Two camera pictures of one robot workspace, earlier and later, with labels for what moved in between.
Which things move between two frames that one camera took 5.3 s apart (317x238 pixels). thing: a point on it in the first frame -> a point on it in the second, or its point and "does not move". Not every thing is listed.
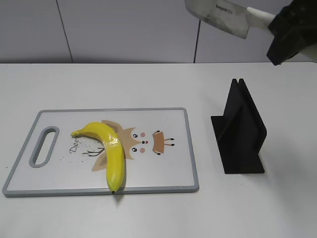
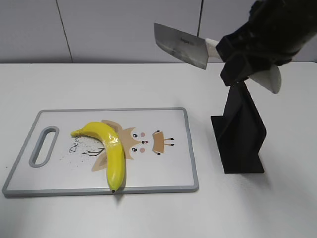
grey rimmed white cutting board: [158, 145] does not move
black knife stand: [239, 132] does not move
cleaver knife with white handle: [229, 17] -> [197, 50]
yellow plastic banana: [115, 153] does not move
